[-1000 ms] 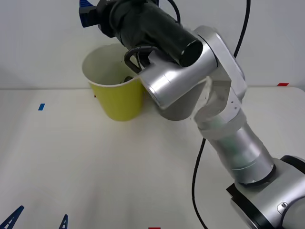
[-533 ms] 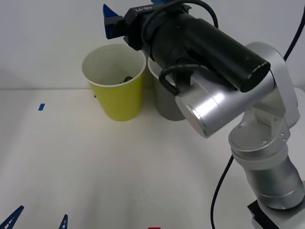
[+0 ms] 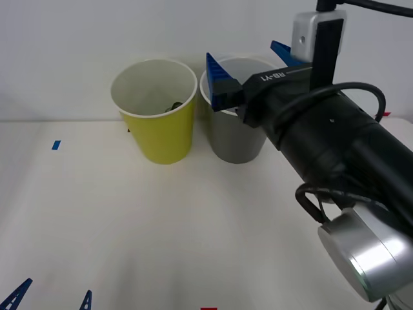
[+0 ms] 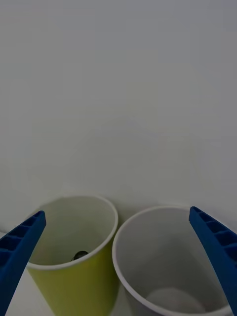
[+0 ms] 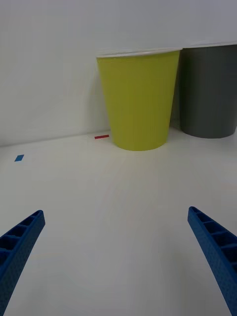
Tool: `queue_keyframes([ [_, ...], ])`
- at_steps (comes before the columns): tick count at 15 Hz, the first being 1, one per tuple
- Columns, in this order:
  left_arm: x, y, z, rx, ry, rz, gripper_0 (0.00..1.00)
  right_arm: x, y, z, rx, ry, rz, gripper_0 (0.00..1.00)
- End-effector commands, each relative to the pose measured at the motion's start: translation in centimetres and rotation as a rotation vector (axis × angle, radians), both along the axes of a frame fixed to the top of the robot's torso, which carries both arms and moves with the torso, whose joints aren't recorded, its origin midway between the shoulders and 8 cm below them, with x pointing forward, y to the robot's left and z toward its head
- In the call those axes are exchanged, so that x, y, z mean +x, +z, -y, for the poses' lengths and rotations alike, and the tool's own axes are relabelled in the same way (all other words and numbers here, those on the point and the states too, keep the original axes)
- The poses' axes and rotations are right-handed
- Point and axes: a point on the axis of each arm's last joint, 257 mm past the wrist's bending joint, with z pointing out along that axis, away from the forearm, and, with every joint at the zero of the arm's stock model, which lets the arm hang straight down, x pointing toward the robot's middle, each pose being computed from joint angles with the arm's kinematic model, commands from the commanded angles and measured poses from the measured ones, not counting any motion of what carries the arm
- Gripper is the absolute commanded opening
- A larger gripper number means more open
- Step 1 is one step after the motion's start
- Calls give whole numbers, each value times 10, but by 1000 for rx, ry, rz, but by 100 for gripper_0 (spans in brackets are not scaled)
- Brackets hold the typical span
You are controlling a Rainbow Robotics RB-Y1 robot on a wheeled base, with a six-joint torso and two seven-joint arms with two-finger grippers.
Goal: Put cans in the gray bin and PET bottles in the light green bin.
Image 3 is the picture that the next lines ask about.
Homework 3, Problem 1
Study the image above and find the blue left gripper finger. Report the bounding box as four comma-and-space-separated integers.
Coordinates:
79, 289, 93, 310
0, 277, 34, 310

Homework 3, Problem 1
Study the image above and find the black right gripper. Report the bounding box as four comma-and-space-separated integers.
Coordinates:
205, 40, 341, 138

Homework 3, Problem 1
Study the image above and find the grey plastic bin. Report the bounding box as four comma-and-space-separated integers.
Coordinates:
199, 57, 279, 164

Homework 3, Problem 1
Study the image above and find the yellow-green plastic bin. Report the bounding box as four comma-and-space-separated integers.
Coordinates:
110, 58, 199, 165

